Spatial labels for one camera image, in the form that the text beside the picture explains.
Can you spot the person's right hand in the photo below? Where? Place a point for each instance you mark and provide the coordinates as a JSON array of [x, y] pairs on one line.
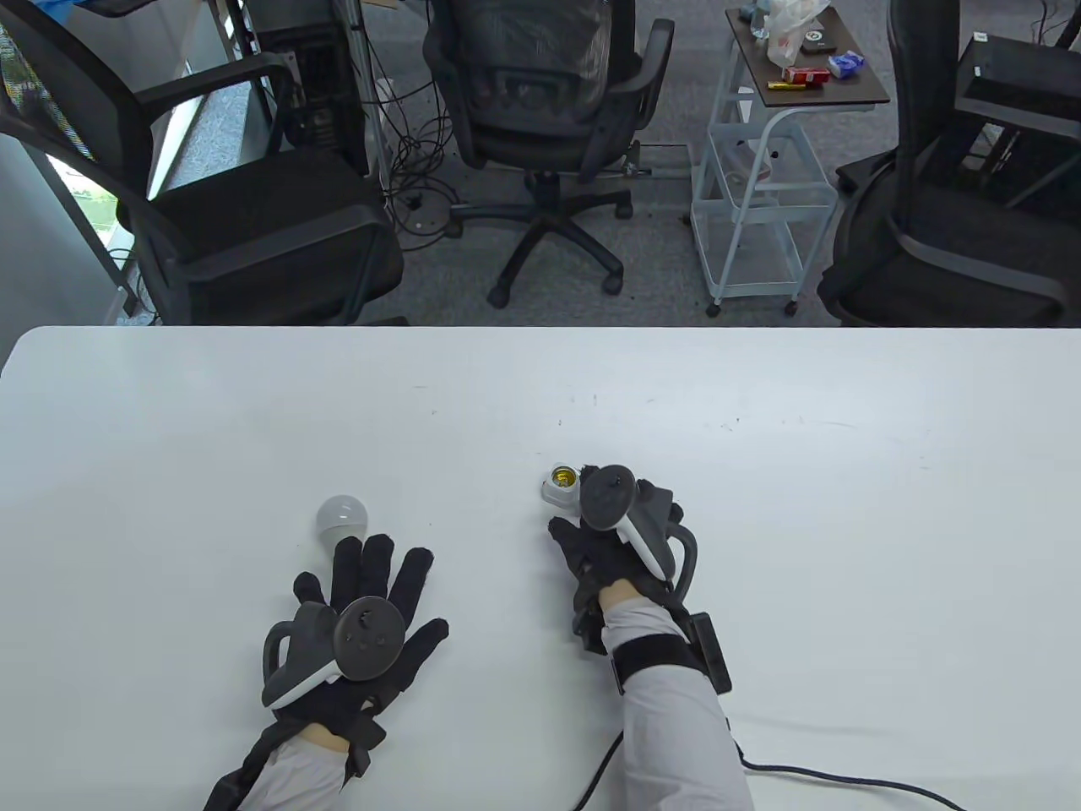
[[591, 566]]

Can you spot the white cart with brown top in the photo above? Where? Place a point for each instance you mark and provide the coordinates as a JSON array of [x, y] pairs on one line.
[[849, 91]]

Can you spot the black high-back office chair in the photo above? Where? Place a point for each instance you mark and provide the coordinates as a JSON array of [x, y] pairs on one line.
[[929, 253]]

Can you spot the gray tracking controller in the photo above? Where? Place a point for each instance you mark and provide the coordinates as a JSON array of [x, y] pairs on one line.
[[606, 498], [367, 634]]

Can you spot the blue and white packet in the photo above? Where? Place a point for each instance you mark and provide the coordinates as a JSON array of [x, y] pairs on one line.
[[847, 64]]

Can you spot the yellow and red stick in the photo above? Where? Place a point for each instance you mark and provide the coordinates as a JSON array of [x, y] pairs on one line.
[[790, 85]]

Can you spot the black computer tower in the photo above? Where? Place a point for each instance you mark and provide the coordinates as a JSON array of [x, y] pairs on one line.
[[325, 84]]

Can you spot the black mesh office chair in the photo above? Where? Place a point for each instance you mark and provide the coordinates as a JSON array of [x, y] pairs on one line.
[[540, 110]]

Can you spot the white light bulb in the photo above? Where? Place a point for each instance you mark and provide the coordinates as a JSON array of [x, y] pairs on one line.
[[342, 515]]

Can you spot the black flat device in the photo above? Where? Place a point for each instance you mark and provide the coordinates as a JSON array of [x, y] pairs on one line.
[[817, 40]]

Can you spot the white plastic bag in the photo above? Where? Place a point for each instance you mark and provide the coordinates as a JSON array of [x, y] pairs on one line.
[[790, 34]]

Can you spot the white light bulb socket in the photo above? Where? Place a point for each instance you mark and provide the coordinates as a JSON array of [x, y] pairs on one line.
[[557, 492]]

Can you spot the black side table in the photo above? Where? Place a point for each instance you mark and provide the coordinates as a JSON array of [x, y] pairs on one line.
[[1013, 84]]

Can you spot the person's right forearm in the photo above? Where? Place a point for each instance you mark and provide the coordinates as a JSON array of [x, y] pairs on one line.
[[676, 743]]

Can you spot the person's left forearm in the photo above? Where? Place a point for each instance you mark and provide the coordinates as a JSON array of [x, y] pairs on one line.
[[296, 777]]

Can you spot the red box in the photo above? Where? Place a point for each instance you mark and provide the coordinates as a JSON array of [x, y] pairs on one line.
[[806, 75]]

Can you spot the black armrest office chair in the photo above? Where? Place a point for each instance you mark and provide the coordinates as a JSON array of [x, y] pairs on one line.
[[279, 220]]

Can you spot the person's left hand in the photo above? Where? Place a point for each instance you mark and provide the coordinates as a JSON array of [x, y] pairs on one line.
[[397, 591]]

